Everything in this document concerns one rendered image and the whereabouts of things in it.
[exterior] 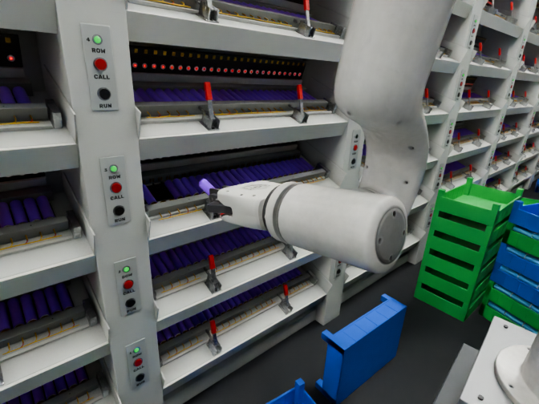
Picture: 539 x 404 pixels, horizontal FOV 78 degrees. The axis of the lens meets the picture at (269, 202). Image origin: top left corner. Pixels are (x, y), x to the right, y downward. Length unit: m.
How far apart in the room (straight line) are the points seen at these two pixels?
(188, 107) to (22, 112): 0.28
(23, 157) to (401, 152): 0.52
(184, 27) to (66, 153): 0.29
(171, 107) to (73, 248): 0.32
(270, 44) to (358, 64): 0.47
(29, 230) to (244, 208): 0.39
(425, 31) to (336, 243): 0.21
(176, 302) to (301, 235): 0.49
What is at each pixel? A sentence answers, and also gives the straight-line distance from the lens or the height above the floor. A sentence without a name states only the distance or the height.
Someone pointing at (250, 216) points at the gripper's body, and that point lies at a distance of 0.45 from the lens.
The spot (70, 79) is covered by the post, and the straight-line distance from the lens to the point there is 0.60.
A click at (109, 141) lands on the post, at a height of 0.73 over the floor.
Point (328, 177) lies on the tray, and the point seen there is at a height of 0.55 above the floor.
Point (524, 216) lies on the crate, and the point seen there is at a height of 0.44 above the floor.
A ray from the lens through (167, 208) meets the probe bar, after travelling 0.74.
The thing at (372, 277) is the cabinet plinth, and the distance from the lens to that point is 1.57.
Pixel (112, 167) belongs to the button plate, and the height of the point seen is 0.69.
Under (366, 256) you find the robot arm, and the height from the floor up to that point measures 0.68.
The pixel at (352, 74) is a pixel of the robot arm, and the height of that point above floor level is 0.85.
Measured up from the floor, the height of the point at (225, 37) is 0.91.
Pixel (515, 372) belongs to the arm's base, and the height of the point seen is 0.40.
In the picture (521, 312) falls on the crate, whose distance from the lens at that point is 1.51.
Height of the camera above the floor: 0.84
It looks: 21 degrees down
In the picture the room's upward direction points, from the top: 3 degrees clockwise
